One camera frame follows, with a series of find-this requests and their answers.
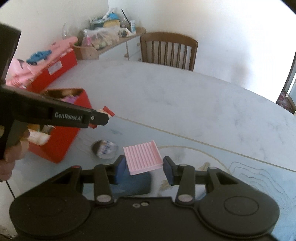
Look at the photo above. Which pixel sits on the pink ribbed soap dish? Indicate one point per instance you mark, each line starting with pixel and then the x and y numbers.
pixel 142 158

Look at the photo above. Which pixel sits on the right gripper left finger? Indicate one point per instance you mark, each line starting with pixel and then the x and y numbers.
pixel 104 176

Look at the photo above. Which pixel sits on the blue cloth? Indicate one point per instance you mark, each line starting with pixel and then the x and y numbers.
pixel 38 56

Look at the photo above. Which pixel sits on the brown wooden chair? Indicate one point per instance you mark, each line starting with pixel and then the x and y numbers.
pixel 169 49

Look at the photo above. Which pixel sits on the red gold tin box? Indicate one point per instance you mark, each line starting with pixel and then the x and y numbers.
pixel 61 138

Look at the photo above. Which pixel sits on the pink paper bag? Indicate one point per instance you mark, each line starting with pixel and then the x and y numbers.
pixel 20 72

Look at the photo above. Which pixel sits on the glass vase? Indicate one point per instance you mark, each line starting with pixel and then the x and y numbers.
pixel 69 30

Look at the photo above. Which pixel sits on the wooden side shelf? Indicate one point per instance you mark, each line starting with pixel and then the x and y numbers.
pixel 126 49

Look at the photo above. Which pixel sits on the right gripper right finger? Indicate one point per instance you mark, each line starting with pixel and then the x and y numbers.
pixel 184 176

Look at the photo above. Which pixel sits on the red cardboard box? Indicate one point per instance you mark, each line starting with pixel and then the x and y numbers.
pixel 55 69

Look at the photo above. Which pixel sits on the person left hand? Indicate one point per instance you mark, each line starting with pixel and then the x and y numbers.
pixel 13 154

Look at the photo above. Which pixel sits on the red snack packet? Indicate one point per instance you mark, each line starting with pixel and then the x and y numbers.
pixel 107 111

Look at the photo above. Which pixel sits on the clear plastic bag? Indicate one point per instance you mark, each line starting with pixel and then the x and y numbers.
pixel 99 38

